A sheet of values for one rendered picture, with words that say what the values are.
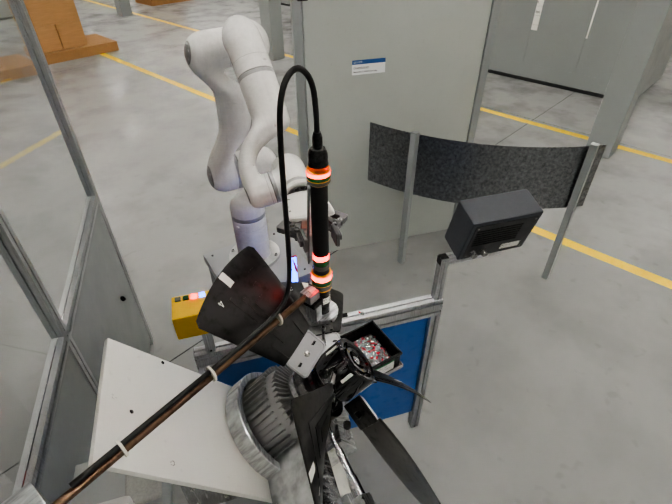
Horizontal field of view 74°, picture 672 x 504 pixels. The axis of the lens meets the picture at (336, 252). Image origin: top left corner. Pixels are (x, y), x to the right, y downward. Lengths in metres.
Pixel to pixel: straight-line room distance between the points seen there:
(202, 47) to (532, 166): 2.02
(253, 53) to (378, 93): 1.76
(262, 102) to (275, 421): 0.71
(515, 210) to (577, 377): 1.45
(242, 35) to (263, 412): 0.85
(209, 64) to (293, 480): 1.02
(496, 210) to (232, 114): 0.87
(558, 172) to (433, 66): 0.95
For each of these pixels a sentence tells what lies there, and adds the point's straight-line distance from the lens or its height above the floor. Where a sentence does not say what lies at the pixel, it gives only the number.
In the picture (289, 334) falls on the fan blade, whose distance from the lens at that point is 0.98.
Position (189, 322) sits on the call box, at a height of 1.05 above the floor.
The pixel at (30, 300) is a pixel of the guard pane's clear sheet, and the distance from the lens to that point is 1.48.
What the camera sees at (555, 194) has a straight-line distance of 2.98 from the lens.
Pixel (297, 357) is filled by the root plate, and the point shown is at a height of 1.25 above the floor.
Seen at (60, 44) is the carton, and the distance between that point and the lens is 8.99.
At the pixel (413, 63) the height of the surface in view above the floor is 1.27.
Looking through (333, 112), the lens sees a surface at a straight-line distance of 2.78.
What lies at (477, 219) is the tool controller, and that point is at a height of 1.23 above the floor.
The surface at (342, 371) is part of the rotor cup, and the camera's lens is 0.99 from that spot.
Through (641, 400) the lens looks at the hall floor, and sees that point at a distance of 2.89.
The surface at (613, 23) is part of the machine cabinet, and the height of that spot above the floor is 0.85.
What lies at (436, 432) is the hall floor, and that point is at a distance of 2.39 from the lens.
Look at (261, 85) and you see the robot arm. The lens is 1.11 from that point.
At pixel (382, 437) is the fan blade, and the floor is 1.11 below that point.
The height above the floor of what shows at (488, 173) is 0.77.
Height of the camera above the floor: 2.04
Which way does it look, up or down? 38 degrees down
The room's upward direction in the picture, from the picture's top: straight up
